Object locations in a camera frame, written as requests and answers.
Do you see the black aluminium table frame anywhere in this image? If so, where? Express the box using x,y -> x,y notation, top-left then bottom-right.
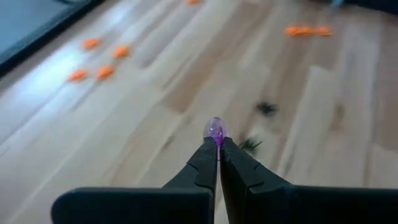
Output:
0,0 -> 105,77

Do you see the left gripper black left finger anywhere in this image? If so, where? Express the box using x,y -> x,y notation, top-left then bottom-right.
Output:
51,136 -> 218,224

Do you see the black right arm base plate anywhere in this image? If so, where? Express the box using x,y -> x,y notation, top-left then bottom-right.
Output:
329,0 -> 398,16

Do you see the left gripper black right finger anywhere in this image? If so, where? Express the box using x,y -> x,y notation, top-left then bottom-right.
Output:
220,137 -> 398,224

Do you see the purple translucent witch hat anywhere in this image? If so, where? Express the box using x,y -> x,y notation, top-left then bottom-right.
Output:
203,116 -> 229,147

